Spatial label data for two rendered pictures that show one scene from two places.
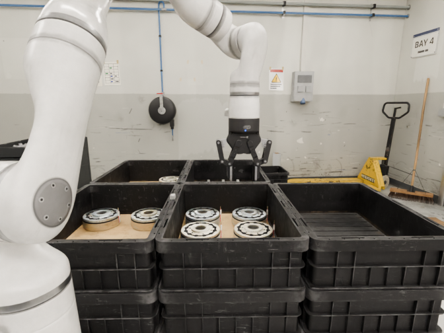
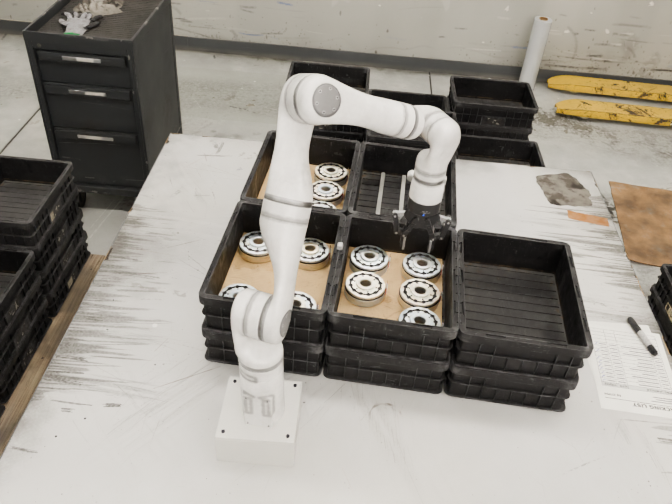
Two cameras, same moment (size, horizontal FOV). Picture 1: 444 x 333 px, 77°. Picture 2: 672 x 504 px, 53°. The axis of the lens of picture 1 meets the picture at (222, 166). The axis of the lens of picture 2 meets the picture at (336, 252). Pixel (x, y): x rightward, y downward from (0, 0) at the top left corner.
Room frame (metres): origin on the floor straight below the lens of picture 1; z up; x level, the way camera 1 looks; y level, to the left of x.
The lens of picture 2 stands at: (-0.60, 0.02, 1.99)
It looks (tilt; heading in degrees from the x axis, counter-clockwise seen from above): 39 degrees down; 5
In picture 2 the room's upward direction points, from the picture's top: 5 degrees clockwise
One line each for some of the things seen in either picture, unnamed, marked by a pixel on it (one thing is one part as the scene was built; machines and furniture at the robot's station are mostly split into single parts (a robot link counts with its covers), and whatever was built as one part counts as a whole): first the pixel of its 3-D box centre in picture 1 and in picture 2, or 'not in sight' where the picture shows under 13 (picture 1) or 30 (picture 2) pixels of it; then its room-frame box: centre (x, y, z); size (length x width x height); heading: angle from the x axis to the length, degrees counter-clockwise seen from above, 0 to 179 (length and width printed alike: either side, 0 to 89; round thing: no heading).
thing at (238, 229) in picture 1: (253, 229); (419, 292); (0.68, -0.08, 0.86); 0.10 x 0.10 x 0.01
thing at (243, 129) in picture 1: (243, 134); (422, 210); (0.68, -0.05, 1.11); 0.08 x 0.08 x 0.09
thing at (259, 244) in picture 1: (228, 208); (396, 271); (0.68, -0.02, 0.92); 0.40 x 0.30 x 0.02; 1
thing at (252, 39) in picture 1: (247, 61); (436, 148); (0.68, -0.06, 1.28); 0.09 x 0.07 x 0.15; 34
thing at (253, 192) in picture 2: (148, 184); (303, 185); (1.08, 0.29, 0.87); 0.40 x 0.30 x 0.11; 1
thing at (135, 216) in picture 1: (148, 214); (309, 250); (0.79, 0.22, 0.86); 0.10 x 0.10 x 0.01
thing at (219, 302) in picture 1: (228, 263); (389, 316); (0.68, -0.02, 0.76); 0.40 x 0.30 x 0.12; 1
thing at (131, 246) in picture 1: (111, 209); (278, 255); (0.68, 0.28, 0.92); 0.40 x 0.30 x 0.02; 1
